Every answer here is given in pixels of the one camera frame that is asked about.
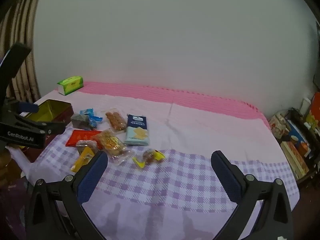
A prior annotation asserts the clear fried snack packet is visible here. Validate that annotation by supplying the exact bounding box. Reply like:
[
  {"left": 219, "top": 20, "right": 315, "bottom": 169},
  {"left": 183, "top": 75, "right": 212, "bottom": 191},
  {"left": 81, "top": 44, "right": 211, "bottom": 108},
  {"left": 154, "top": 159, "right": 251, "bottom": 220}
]
[{"left": 104, "top": 108, "right": 128, "bottom": 132}]

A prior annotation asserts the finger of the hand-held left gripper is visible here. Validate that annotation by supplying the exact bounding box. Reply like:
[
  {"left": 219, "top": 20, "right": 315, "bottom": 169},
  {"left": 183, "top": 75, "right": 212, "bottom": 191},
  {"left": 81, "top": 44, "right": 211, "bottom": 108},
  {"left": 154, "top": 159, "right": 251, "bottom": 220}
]
[
  {"left": 17, "top": 102, "right": 40, "bottom": 113},
  {"left": 14, "top": 113, "right": 67, "bottom": 135}
]

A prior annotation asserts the green tissue box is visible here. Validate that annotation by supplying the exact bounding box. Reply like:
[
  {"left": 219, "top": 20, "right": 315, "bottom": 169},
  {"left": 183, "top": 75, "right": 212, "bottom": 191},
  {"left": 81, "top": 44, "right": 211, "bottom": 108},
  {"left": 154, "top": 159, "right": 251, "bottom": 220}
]
[{"left": 57, "top": 76, "right": 84, "bottom": 96}]

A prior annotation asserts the grey snack packet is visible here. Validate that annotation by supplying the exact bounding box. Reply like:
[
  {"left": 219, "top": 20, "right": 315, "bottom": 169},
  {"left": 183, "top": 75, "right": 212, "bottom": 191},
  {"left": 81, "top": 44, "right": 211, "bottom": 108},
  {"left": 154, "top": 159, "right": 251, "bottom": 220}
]
[{"left": 71, "top": 114, "right": 92, "bottom": 131}]

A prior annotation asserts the yellow snack packet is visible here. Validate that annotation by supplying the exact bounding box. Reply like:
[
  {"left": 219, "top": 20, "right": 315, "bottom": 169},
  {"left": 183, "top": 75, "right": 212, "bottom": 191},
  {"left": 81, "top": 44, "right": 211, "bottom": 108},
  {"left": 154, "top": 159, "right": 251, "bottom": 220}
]
[{"left": 71, "top": 147, "right": 95, "bottom": 173}]

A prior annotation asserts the gold rectangular tin box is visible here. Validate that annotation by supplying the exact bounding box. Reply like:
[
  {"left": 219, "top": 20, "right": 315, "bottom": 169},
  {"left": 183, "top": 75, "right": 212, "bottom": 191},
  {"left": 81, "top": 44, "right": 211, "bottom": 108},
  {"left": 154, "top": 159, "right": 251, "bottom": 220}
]
[{"left": 24, "top": 99, "right": 74, "bottom": 163}]

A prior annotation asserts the small yellow-ended candy packet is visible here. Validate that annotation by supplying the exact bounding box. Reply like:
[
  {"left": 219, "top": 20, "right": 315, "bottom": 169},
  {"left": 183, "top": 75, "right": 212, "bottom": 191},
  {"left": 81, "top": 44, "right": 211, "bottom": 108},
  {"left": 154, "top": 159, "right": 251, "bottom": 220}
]
[{"left": 132, "top": 149, "right": 165, "bottom": 169}]

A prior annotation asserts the beige patterned curtain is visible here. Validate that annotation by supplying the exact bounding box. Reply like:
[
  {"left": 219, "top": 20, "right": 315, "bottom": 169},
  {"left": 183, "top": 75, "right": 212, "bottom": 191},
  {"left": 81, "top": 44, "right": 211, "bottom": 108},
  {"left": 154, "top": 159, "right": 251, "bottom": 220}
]
[{"left": 0, "top": 0, "right": 46, "bottom": 103}]

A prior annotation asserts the orange upright box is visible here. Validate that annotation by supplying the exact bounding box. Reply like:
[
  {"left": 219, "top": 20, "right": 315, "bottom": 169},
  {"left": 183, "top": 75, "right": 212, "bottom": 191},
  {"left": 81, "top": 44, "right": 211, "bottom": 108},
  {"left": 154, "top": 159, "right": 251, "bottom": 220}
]
[{"left": 305, "top": 99, "right": 320, "bottom": 132}]

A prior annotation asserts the orange flat box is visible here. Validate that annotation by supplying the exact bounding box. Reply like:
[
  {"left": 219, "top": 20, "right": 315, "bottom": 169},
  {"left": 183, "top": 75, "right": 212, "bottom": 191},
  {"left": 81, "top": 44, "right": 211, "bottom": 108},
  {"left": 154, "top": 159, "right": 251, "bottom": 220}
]
[{"left": 280, "top": 141, "right": 310, "bottom": 180}]

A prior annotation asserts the blue cracker packet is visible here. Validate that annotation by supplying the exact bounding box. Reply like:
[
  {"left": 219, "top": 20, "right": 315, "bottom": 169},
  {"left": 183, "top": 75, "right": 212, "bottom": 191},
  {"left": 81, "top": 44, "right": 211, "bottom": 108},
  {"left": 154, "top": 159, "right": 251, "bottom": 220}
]
[{"left": 124, "top": 114, "right": 151, "bottom": 146}]

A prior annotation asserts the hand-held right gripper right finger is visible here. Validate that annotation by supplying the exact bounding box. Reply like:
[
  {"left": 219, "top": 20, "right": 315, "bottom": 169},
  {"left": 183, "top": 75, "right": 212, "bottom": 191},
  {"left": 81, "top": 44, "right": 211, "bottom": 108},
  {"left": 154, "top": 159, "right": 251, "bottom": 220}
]
[{"left": 211, "top": 150, "right": 294, "bottom": 240}]

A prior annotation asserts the red snack packet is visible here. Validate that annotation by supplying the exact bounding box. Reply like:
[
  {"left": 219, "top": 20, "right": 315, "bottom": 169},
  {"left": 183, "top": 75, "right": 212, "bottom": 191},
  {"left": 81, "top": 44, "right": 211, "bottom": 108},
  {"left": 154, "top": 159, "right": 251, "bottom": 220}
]
[{"left": 65, "top": 130, "right": 103, "bottom": 147}]

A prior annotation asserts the clear gold-print pastry packet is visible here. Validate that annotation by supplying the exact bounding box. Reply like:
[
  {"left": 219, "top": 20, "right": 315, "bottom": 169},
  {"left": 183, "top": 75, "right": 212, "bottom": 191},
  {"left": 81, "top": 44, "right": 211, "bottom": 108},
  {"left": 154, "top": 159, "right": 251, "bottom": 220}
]
[{"left": 93, "top": 129, "right": 130, "bottom": 165}]

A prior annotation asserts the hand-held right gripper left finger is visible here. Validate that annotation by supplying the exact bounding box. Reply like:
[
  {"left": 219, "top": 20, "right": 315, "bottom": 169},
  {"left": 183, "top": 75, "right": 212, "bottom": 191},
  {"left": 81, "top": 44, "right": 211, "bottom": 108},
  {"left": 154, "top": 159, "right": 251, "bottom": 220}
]
[{"left": 25, "top": 150, "right": 109, "bottom": 240}]

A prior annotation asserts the red white patterned packet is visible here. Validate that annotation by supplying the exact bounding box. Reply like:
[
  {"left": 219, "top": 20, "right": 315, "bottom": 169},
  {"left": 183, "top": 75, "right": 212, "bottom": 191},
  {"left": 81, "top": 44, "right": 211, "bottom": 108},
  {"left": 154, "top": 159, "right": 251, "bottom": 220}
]
[{"left": 269, "top": 114, "right": 291, "bottom": 140}]

